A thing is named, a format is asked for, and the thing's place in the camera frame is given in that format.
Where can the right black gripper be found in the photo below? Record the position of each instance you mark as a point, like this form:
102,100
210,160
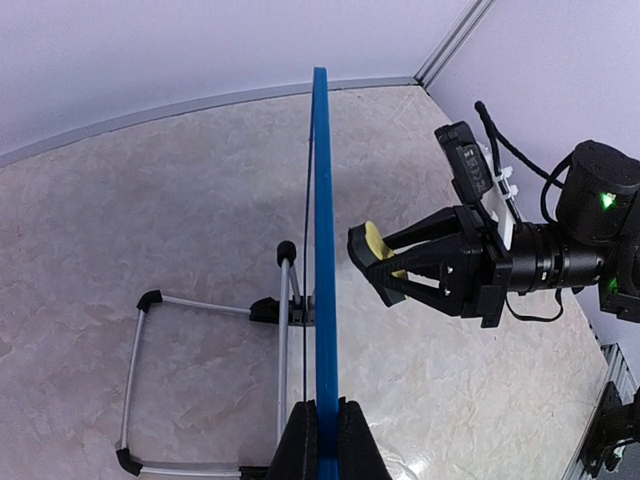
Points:
446,273

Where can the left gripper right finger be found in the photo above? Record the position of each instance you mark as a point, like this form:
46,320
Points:
358,455

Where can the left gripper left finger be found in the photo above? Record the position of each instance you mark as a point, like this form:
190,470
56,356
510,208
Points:
296,457

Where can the yellow whiteboard eraser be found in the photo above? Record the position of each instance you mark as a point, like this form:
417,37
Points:
365,247

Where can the blue framed whiteboard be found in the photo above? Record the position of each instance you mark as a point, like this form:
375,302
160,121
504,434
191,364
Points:
326,350

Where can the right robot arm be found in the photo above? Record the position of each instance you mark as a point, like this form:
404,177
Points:
592,240

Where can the whiteboard metal stand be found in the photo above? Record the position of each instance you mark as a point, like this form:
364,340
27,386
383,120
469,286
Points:
211,385

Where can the front aluminium rail base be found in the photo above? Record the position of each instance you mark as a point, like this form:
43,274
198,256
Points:
614,423

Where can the right aluminium frame post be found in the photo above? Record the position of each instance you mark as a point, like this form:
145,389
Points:
460,31

